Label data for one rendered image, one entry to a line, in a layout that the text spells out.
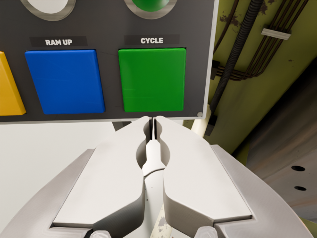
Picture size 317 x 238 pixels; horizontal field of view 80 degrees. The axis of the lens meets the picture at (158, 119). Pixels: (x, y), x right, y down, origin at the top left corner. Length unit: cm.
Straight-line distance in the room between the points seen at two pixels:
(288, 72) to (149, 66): 42
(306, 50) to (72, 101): 48
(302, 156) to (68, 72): 45
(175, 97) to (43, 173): 125
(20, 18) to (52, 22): 3
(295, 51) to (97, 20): 43
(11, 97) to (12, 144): 134
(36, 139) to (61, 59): 133
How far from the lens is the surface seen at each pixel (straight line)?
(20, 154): 155
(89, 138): 139
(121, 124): 52
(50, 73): 25
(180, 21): 23
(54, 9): 24
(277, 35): 50
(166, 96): 23
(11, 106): 29
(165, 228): 54
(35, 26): 25
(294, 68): 57
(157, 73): 22
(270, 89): 61
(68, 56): 24
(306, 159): 49
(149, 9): 22
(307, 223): 89
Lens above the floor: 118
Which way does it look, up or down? 58 degrees down
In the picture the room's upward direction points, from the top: straight up
